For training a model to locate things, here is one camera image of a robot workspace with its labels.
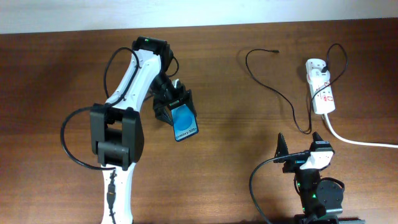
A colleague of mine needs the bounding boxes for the white USB charger adapter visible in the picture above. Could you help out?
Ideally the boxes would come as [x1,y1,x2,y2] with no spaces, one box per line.
[307,68,330,84]

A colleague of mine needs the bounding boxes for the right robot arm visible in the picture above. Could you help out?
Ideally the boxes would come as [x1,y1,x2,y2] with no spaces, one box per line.
[275,133,345,223]

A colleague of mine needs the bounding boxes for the white power strip cord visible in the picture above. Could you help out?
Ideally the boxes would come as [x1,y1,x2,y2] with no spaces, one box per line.
[322,113,398,149]

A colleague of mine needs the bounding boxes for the white power strip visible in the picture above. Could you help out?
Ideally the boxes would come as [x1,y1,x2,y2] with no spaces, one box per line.
[305,58,336,114]

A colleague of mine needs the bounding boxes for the blue Galaxy smartphone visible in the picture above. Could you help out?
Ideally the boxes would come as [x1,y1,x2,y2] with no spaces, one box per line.
[171,105,199,142]

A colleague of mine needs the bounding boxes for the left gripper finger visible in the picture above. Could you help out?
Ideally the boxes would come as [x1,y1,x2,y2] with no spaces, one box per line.
[154,106,174,126]
[185,90,197,117]

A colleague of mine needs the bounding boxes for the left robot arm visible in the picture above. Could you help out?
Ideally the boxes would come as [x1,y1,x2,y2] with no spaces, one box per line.
[90,37,199,223]

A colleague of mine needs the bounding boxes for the black charging cable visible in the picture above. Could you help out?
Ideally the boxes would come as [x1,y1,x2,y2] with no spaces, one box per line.
[244,43,348,135]

